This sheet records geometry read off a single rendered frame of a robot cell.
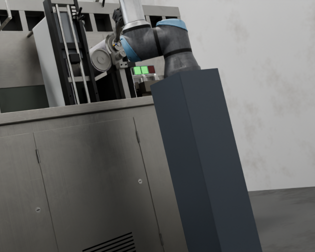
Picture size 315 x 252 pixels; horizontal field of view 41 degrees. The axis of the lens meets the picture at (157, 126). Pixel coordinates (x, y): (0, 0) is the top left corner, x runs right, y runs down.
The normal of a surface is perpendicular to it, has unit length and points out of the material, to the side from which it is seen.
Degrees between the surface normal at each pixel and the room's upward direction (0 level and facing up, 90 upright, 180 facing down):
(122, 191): 90
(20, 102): 90
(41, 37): 90
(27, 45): 90
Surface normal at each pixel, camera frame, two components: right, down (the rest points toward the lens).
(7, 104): 0.61, -0.19
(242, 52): -0.80, 0.15
